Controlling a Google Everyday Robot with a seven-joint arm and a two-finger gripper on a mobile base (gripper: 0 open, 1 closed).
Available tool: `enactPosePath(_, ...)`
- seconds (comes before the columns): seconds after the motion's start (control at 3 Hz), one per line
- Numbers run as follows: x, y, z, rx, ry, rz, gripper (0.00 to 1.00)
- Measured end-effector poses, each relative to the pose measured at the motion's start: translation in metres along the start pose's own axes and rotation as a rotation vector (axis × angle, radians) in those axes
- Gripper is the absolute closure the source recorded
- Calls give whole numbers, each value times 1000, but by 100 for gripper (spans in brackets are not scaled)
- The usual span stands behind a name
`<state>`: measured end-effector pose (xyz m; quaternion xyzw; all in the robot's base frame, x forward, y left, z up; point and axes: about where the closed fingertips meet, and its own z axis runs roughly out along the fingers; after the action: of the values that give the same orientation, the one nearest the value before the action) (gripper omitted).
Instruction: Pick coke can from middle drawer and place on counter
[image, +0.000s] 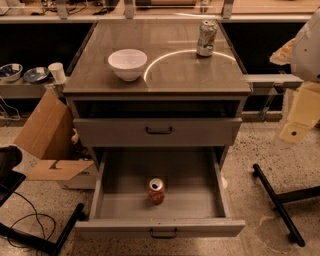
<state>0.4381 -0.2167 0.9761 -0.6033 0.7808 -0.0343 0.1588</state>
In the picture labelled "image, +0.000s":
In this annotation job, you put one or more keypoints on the grey side shelf right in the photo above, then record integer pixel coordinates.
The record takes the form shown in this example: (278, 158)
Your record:
(263, 83)

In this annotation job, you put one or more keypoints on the blue patterned bowl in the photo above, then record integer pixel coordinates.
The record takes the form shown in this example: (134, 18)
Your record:
(36, 75)
(11, 72)

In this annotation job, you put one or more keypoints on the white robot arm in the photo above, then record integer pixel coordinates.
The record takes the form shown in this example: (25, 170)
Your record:
(302, 53)

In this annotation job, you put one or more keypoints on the grey side shelf left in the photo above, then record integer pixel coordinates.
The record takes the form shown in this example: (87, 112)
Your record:
(21, 89)

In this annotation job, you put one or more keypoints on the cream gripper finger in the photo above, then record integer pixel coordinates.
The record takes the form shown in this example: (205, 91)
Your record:
(293, 132)

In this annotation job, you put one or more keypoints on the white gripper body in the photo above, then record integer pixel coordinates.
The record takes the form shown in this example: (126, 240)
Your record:
(308, 55)

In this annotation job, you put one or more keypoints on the white ceramic bowl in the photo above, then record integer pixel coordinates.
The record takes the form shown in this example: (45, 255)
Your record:
(128, 64)

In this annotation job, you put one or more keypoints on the grey drawer cabinet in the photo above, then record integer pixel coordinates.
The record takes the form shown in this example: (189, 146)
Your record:
(176, 82)

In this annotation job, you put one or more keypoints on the blue patterned bowl left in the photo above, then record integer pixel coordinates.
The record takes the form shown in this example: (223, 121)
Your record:
(11, 72)

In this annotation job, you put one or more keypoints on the black stand leg left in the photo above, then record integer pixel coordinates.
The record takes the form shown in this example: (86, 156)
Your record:
(41, 244)

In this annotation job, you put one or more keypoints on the blue patterned bowl right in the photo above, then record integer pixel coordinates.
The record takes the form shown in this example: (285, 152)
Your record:
(36, 75)

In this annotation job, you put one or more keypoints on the red coke can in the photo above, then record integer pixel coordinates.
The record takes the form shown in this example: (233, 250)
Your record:
(156, 191)

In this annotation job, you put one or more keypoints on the grey side shelf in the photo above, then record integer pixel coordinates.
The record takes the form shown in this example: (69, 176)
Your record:
(263, 83)
(21, 89)

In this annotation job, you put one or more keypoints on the white paper cup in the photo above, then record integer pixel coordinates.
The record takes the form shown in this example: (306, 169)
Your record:
(57, 72)

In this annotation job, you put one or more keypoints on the closed grey top drawer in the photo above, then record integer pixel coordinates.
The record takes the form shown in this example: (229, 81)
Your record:
(185, 132)

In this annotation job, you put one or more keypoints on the black chair seat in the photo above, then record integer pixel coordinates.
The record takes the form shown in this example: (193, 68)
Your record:
(10, 157)

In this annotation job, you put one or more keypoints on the brown cardboard box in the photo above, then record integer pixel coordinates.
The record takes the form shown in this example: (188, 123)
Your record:
(47, 135)

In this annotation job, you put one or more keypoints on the open grey middle drawer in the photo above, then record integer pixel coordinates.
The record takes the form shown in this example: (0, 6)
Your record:
(194, 203)

